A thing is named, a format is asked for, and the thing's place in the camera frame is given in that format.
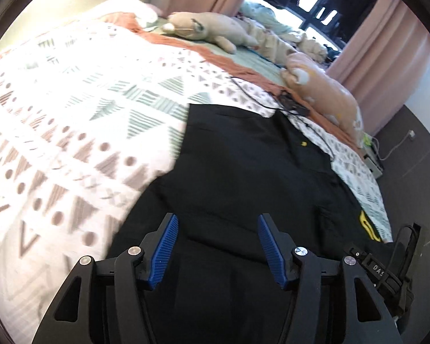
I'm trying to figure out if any black cable with device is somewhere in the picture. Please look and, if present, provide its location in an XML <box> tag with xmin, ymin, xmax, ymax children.
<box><xmin>229</xmin><ymin>75</ymin><xmax>337</xmax><ymax>159</ymax></box>

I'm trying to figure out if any beige plush toy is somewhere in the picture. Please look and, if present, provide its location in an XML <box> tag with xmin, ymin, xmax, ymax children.
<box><xmin>161</xmin><ymin>12</ymin><xmax>259</xmax><ymax>54</ymax></box>

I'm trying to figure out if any white bedside table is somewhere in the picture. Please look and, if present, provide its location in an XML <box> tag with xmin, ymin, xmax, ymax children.
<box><xmin>361</xmin><ymin>134</ymin><xmax>384</xmax><ymax>179</ymax></box>

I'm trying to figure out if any black large garment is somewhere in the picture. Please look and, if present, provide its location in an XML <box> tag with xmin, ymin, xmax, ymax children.
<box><xmin>108</xmin><ymin>105</ymin><xmax>393</xmax><ymax>343</ymax></box>

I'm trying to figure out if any patterned white bed duvet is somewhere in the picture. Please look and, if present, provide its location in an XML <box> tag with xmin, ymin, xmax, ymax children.
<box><xmin>0</xmin><ymin>13</ymin><xmax>392</xmax><ymax>343</ymax></box>

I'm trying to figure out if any white charger cable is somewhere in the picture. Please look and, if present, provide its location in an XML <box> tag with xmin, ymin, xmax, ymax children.
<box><xmin>372</xmin><ymin>129</ymin><xmax>417</xmax><ymax>162</ymax></box>

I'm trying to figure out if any orange plush pillow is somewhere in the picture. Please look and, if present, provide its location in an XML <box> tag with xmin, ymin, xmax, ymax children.
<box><xmin>281</xmin><ymin>52</ymin><xmax>364</xmax><ymax>148</ymax></box>

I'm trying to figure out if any white pillow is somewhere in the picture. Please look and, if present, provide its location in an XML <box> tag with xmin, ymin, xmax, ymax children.
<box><xmin>90</xmin><ymin>0</ymin><xmax>158</xmax><ymax>28</ymax></box>

